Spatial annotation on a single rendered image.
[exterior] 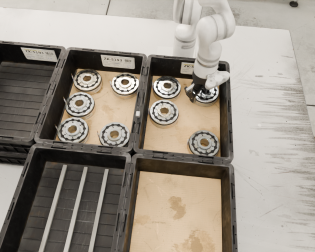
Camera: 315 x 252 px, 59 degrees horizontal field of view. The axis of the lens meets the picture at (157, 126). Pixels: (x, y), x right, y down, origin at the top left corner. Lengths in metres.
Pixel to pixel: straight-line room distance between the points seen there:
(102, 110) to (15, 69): 0.40
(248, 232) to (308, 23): 2.30
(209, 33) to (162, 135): 0.38
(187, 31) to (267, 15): 1.83
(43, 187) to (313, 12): 2.80
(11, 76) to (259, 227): 1.07
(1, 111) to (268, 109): 1.05
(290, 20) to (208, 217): 2.35
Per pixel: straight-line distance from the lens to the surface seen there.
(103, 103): 1.06
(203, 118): 1.03
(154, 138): 0.97
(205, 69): 0.89
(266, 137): 1.21
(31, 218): 0.94
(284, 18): 2.98
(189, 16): 1.11
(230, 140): 0.89
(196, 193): 0.91
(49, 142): 0.90
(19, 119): 1.10
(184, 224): 0.88
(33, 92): 1.16
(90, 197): 0.91
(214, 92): 1.06
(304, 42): 2.81
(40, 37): 1.55
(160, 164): 0.86
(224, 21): 0.80
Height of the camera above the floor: 1.69
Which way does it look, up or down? 60 degrees down
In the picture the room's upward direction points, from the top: 3 degrees clockwise
